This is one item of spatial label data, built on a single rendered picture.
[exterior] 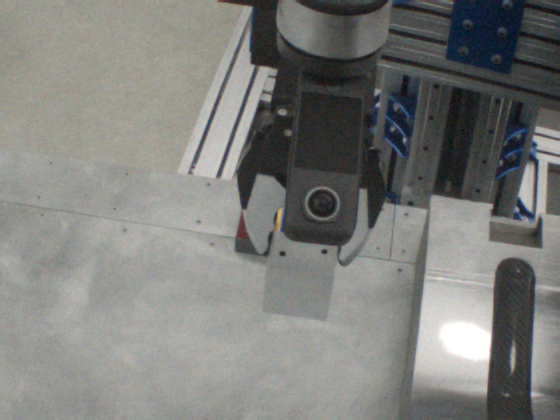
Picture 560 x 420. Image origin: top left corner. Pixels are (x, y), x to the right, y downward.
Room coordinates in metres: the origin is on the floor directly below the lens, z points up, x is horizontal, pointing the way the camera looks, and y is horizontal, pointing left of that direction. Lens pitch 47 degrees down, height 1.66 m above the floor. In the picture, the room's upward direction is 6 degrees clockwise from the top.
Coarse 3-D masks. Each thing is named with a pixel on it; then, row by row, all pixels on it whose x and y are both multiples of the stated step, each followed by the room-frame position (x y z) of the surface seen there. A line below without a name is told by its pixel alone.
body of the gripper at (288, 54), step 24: (288, 48) 0.63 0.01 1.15; (288, 72) 0.68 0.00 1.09; (312, 72) 0.62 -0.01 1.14; (336, 72) 0.62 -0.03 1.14; (360, 72) 0.63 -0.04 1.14; (288, 96) 0.65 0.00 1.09; (264, 120) 0.64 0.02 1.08; (288, 120) 0.63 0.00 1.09; (264, 144) 0.63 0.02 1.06; (288, 144) 0.63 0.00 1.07
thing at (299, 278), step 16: (272, 240) 0.64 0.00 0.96; (288, 240) 0.64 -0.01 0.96; (272, 256) 0.62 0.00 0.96; (288, 256) 0.62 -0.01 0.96; (304, 256) 0.62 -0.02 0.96; (320, 256) 0.63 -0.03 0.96; (336, 256) 0.63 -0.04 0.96; (272, 272) 0.61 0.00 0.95; (288, 272) 0.61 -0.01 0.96; (304, 272) 0.61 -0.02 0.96; (320, 272) 0.61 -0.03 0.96; (272, 288) 0.61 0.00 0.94; (288, 288) 0.61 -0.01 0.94; (304, 288) 0.61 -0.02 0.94; (320, 288) 0.61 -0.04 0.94; (272, 304) 0.61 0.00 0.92; (288, 304) 0.61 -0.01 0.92; (304, 304) 0.61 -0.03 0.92; (320, 304) 0.61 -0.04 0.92; (320, 320) 0.61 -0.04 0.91
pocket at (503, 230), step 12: (492, 216) 0.77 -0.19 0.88; (492, 228) 0.76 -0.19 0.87; (504, 228) 0.76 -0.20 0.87; (516, 228) 0.76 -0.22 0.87; (528, 228) 0.76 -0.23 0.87; (540, 228) 0.75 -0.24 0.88; (492, 240) 0.75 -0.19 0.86; (504, 240) 0.75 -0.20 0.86; (516, 240) 0.75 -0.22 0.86; (528, 240) 0.75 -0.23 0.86; (540, 240) 0.74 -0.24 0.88
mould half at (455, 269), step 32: (448, 224) 0.74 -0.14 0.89; (480, 224) 0.74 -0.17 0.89; (544, 224) 0.75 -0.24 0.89; (448, 256) 0.70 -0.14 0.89; (480, 256) 0.70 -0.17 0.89; (512, 256) 0.71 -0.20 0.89; (544, 256) 0.71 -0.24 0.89; (416, 288) 0.71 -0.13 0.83; (448, 288) 0.67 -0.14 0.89; (480, 288) 0.67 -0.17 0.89; (544, 288) 0.68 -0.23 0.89; (416, 320) 0.65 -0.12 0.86; (448, 320) 0.63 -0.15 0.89; (480, 320) 0.64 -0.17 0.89; (544, 320) 0.64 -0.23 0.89; (416, 352) 0.60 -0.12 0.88; (448, 352) 0.60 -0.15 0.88; (480, 352) 0.60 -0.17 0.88; (544, 352) 0.61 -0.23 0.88; (416, 384) 0.57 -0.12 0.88; (448, 384) 0.57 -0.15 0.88; (480, 384) 0.57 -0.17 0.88; (544, 384) 0.57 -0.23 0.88; (416, 416) 0.52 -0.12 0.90; (448, 416) 0.53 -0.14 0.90; (480, 416) 0.53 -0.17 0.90; (544, 416) 0.53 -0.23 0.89
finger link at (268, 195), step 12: (264, 180) 0.63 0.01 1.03; (276, 180) 0.63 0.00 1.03; (252, 192) 0.63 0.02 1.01; (264, 192) 0.63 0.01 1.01; (276, 192) 0.63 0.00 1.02; (252, 204) 0.63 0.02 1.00; (264, 204) 0.63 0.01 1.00; (276, 204) 0.63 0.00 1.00; (252, 216) 0.63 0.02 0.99; (264, 216) 0.63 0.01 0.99; (276, 216) 0.64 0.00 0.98; (252, 228) 0.63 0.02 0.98; (264, 228) 0.63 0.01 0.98; (252, 240) 0.64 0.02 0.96; (264, 240) 0.63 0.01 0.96; (264, 252) 0.64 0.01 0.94
